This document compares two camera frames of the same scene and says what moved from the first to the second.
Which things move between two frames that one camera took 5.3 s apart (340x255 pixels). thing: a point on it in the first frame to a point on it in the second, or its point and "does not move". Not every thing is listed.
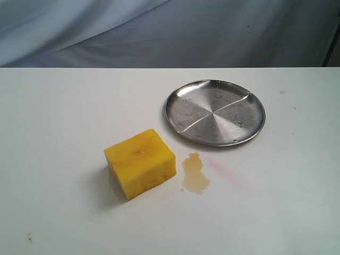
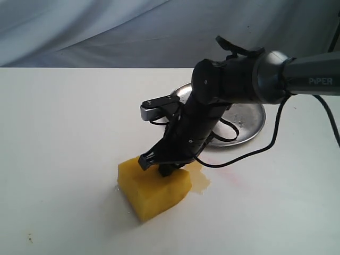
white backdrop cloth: (158, 33) does not move
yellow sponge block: (141, 163) to (146, 192)
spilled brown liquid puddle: (194, 179) does not move
